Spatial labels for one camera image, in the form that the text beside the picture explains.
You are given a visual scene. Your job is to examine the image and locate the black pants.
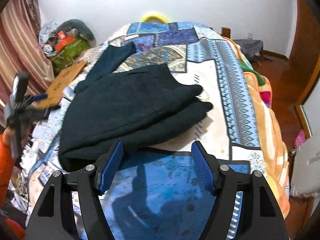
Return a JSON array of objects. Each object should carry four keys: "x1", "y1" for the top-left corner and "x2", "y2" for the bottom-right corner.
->
[{"x1": 59, "y1": 41, "x2": 214, "y2": 171}]

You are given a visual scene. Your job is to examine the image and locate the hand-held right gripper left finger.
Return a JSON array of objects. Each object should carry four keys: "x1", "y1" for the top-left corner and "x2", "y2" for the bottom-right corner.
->
[{"x1": 25, "y1": 140, "x2": 125, "y2": 240}]

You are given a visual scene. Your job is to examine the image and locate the striped brown curtain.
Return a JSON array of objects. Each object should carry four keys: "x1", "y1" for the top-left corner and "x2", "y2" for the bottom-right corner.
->
[{"x1": 0, "y1": 0, "x2": 55, "y2": 130}]

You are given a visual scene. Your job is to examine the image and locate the scattered papers pile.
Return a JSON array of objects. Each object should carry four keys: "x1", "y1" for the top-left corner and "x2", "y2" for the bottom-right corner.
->
[{"x1": 7, "y1": 115, "x2": 64, "y2": 210}]

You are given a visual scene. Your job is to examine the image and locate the white crumpled cloth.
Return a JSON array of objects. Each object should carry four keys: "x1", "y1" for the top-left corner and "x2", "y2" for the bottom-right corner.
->
[{"x1": 39, "y1": 20, "x2": 62, "y2": 44}]

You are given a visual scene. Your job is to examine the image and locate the white plastic storage box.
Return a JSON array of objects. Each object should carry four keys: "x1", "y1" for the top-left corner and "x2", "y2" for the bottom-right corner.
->
[{"x1": 289, "y1": 136, "x2": 320, "y2": 198}]

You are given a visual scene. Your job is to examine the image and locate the yellow foam bed rail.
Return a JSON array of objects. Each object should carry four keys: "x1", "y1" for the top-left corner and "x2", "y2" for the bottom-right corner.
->
[{"x1": 140, "y1": 12, "x2": 172, "y2": 24}]

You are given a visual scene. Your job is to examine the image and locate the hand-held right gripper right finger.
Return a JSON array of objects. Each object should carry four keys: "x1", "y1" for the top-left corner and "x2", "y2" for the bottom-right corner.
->
[{"x1": 190, "y1": 140, "x2": 292, "y2": 240}]

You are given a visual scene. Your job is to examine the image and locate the pink slippers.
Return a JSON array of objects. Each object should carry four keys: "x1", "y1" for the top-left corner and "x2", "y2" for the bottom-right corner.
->
[{"x1": 293, "y1": 129, "x2": 307, "y2": 149}]

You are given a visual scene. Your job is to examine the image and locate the orange box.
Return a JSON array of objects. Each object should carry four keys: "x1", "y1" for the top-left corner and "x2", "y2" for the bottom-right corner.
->
[{"x1": 54, "y1": 31, "x2": 75, "y2": 52}]

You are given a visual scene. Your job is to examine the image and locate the brown wooden door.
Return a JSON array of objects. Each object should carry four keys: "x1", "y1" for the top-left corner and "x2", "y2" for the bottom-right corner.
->
[{"x1": 285, "y1": 0, "x2": 320, "y2": 105}]

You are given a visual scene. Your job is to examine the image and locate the wooden lap desk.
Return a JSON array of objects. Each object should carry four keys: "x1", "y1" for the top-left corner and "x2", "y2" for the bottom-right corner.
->
[{"x1": 40, "y1": 60, "x2": 87, "y2": 109}]

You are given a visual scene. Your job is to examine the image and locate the orange fleece blanket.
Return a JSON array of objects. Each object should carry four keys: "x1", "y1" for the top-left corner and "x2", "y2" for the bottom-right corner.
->
[{"x1": 220, "y1": 36, "x2": 292, "y2": 229}]

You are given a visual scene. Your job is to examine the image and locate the green leaf-print box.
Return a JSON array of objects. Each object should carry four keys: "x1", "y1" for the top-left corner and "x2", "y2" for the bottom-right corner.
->
[{"x1": 51, "y1": 38, "x2": 92, "y2": 75}]

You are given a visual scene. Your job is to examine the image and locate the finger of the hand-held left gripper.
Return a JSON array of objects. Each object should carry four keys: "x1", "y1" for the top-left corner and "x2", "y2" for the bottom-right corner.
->
[{"x1": 29, "y1": 93, "x2": 49, "y2": 104}]

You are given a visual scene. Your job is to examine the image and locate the grey curved pillow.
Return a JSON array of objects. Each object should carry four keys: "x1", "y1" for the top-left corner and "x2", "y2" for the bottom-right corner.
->
[{"x1": 57, "y1": 19, "x2": 97, "y2": 42}]

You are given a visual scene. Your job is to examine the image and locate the blue patchwork printed blanket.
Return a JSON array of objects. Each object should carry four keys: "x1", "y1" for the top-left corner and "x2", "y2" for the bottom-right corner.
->
[{"x1": 27, "y1": 21, "x2": 264, "y2": 240}]

